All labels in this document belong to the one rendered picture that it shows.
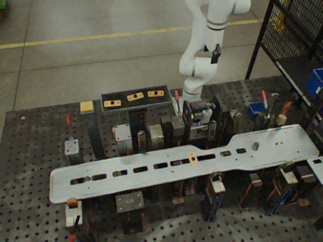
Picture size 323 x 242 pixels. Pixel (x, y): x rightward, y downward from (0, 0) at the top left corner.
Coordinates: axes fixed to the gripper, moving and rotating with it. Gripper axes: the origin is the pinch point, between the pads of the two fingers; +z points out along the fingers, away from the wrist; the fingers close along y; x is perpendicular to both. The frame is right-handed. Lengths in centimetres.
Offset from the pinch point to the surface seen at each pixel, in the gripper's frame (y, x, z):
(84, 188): 30, -66, 45
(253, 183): 44, 14, 46
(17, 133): -37, -113, 75
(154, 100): -5.0, -25.0, 28.7
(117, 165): 20, -49, 45
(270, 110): 10, 36, 34
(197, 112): 7.8, -5.4, 28.7
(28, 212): 21, -102, 75
